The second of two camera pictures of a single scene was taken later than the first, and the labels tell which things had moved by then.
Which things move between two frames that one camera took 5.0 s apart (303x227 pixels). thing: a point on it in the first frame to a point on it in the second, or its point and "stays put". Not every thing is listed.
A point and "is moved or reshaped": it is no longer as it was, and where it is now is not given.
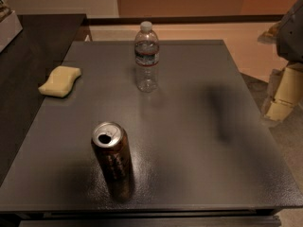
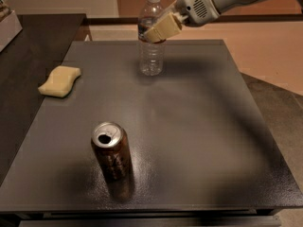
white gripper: (292, 35) to (195, 6)
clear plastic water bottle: (147, 57) is moved or reshaped
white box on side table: (9, 27) stays put
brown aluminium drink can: (112, 146) stays put
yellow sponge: (61, 81) stays put
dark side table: (26, 62) stays put
